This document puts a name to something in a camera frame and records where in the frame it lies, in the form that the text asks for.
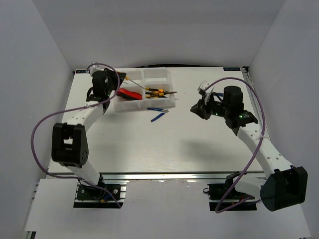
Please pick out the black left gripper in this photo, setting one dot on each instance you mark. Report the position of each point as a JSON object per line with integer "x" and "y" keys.
{"x": 121, "y": 75}

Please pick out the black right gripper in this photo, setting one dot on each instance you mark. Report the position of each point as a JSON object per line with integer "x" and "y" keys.
{"x": 200, "y": 110}

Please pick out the yellow handle screwdriver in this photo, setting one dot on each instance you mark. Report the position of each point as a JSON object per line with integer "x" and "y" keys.
{"x": 127, "y": 78}

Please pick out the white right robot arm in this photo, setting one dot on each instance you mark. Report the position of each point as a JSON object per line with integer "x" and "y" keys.
{"x": 284, "y": 185}

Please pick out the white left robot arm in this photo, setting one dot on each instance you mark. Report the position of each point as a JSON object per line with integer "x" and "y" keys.
{"x": 69, "y": 140}

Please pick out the white compartment tray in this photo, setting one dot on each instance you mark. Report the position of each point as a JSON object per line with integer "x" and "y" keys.
{"x": 159, "y": 78}

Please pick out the blue sticker left corner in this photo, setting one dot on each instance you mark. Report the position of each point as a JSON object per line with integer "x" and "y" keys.
{"x": 82, "y": 71}

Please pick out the blue sticker corner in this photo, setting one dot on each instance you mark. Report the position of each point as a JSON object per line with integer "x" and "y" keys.
{"x": 82, "y": 71}
{"x": 231, "y": 68}

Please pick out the blue sticker right corner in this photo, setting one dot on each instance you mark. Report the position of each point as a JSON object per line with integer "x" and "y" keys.
{"x": 231, "y": 68}

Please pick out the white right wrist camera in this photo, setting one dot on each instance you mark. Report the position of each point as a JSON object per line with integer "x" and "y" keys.
{"x": 205, "y": 89}

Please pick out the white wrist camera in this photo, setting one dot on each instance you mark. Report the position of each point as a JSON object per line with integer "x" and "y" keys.
{"x": 205, "y": 89}
{"x": 94, "y": 67}

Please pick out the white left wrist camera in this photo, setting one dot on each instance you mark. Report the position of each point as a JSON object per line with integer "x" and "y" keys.
{"x": 94, "y": 67}

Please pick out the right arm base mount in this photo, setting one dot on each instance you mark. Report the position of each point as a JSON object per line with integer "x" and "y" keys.
{"x": 215, "y": 192}

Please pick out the aluminium rail front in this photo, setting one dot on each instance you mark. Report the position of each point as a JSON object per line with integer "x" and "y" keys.
{"x": 167, "y": 176}

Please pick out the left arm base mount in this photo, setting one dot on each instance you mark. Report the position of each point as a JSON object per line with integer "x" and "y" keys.
{"x": 88, "y": 197}

